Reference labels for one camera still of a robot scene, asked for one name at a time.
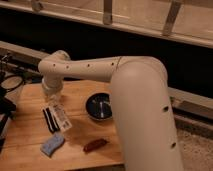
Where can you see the wooden cutting board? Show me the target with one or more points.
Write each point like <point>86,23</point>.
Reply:
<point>28,130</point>

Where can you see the black stand equipment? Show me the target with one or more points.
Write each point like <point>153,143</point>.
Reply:
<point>6,108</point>

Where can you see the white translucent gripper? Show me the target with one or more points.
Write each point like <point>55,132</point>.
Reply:
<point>57,110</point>

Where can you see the round black ring light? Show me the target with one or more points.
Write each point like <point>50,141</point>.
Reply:
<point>11,82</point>

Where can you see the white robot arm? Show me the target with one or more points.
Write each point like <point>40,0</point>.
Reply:
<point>139,101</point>

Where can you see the black white striped bottle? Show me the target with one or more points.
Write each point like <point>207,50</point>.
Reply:
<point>50,120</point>

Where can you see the dark blue bowl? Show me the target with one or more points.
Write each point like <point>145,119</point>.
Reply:
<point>98,107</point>

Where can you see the red brown sausage toy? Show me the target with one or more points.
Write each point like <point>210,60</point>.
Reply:
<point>95,144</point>

